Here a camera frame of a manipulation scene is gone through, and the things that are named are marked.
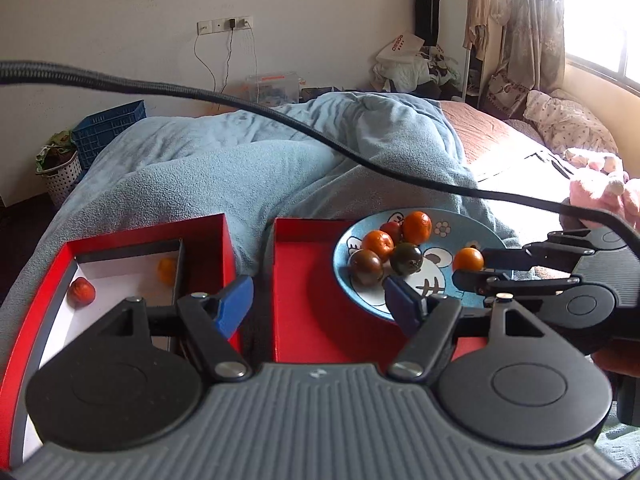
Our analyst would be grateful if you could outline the window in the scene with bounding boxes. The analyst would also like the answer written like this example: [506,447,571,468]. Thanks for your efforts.
[565,0,640,91]

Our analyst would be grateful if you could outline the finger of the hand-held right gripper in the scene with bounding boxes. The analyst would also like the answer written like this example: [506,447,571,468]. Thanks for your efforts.
[452,269,581,311]
[481,229,601,273]

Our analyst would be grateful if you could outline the large orange tangerine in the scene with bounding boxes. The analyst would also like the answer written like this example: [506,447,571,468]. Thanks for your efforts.
[401,211,433,245]

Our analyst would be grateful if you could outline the floral pillow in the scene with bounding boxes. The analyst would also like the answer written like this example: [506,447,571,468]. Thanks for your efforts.
[524,89,618,156]

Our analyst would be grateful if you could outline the thin white charger cable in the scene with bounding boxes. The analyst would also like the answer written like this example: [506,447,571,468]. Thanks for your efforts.
[251,26,259,103]

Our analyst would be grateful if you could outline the blue cartoon bear plate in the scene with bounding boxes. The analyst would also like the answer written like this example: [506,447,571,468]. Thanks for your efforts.
[332,209,513,322]

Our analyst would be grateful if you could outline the pink plush toy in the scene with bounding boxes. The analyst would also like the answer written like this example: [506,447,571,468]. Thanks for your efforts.
[565,147,640,221]

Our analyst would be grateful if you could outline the green bag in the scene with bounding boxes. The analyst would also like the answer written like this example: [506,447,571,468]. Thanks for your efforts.
[35,130,76,171]

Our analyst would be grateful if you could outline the thin black charger cable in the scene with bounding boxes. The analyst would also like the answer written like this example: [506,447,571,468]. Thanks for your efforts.
[194,29,234,97]

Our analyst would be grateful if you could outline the pile of clothes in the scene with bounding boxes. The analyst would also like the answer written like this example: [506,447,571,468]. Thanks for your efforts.
[371,45,463,98]

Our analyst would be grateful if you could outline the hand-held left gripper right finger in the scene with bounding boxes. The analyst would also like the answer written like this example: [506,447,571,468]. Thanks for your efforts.
[383,275,548,381]

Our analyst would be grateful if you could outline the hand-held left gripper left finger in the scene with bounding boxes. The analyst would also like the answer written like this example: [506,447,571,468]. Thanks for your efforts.
[97,274,256,382]

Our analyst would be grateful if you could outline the red box lid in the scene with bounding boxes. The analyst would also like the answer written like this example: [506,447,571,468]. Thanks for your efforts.
[270,217,488,365]

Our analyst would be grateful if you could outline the white perforated basket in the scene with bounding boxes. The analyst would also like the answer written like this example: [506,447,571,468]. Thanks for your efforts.
[35,150,82,208]

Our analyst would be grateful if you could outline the patterned curtain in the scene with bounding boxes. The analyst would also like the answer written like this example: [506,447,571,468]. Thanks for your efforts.
[487,0,568,108]

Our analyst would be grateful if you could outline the grey-blue fleece blanket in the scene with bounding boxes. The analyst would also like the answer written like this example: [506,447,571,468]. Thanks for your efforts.
[0,137,521,321]

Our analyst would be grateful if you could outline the clear plastic storage box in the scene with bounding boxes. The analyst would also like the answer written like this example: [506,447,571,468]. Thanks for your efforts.
[245,72,303,106]

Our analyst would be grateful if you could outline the white rack pole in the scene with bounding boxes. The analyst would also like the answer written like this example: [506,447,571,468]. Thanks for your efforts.
[462,45,473,106]

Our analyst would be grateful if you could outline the blue plastic crate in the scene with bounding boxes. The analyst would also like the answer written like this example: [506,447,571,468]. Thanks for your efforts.
[71,100,147,171]

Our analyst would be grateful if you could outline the black braided cable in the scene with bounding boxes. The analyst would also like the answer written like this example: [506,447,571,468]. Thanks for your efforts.
[0,60,640,233]

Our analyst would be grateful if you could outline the red box with white liner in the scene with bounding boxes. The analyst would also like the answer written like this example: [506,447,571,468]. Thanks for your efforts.
[0,212,243,476]

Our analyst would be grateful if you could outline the pink bed sheet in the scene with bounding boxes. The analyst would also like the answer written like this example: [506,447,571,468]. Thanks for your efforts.
[440,100,576,196]

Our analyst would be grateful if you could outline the white wall socket strip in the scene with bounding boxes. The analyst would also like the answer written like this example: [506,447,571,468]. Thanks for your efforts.
[196,16,253,36]

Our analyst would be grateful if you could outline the person's right hand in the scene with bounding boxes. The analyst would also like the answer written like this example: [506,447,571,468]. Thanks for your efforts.
[591,336,640,377]

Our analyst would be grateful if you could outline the black hanging garment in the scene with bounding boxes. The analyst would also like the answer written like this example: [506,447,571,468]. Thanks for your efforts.
[415,0,441,46]

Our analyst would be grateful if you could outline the dark green-brown tomato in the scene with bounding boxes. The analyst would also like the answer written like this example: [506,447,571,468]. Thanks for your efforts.
[348,249,385,288]
[389,242,424,276]

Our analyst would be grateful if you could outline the light blue quilt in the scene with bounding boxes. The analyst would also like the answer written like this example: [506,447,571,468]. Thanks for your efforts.
[95,91,476,201]

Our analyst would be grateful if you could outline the white bag with red print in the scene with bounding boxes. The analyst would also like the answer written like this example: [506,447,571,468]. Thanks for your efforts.
[376,32,426,63]

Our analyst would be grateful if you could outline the beige hanging garment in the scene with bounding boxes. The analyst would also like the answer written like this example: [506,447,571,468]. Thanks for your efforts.
[462,0,516,61]

